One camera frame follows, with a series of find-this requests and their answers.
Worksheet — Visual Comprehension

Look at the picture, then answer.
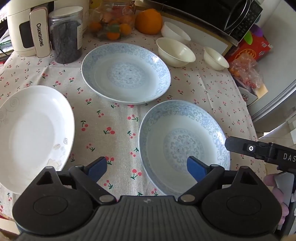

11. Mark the black microwave oven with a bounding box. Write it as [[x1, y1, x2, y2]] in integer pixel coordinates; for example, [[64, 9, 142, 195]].
[[143, 0, 263, 46]]

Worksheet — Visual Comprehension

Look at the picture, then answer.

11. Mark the glass jar of tangerines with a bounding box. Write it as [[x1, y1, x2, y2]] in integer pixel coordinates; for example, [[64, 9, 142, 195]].
[[87, 1, 135, 41]]

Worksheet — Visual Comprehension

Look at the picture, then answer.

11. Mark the jar of dark contents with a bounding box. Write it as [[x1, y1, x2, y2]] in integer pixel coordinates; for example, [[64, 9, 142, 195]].
[[49, 6, 83, 64]]

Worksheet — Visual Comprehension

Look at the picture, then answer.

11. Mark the plastic bag of fruit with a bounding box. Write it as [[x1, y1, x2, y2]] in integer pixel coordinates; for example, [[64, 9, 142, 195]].
[[229, 53, 263, 89]]

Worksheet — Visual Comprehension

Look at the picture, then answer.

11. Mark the purple green plush toy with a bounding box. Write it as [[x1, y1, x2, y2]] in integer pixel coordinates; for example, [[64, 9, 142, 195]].
[[243, 24, 263, 45]]

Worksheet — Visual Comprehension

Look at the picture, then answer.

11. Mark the grey refrigerator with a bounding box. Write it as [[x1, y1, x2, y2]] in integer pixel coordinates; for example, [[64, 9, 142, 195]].
[[248, 1, 295, 133]]

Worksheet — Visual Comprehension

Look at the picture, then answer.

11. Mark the blue patterned plate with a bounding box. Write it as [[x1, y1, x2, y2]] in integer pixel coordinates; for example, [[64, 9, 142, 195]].
[[138, 100, 230, 197], [81, 43, 171, 105]]

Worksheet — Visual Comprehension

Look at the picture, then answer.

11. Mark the large cream bowl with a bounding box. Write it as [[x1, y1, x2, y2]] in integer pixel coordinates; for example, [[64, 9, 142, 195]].
[[156, 37, 196, 68]]

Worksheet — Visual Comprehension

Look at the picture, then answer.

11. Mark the hand in purple glove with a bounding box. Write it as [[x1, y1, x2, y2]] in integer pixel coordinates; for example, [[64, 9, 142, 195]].
[[263, 174, 289, 225]]

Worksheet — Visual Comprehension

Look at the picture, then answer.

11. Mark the small cream bowl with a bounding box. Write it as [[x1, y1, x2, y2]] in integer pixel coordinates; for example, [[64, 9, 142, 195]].
[[204, 47, 229, 71]]

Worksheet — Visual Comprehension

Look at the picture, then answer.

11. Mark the red cardboard box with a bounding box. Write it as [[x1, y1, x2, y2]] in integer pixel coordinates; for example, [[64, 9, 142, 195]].
[[224, 33, 273, 63]]

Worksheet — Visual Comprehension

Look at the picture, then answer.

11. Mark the white black carton box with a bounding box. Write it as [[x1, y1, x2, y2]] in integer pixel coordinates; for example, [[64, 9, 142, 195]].
[[234, 79, 268, 106]]

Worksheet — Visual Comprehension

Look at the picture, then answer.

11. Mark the large orange on table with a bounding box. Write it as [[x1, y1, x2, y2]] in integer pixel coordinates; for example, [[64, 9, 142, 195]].
[[135, 9, 163, 35]]

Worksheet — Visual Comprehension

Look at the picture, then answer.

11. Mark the white plate with swirl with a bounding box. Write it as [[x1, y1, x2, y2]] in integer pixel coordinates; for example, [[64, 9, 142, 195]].
[[1, 85, 75, 194]]

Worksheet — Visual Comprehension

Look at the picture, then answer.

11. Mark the white bowl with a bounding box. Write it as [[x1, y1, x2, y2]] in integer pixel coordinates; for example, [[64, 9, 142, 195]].
[[161, 22, 191, 45]]

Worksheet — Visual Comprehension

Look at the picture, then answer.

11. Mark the cream Changhong air fryer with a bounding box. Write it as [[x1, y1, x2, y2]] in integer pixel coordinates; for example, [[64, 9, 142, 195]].
[[4, 0, 89, 58]]

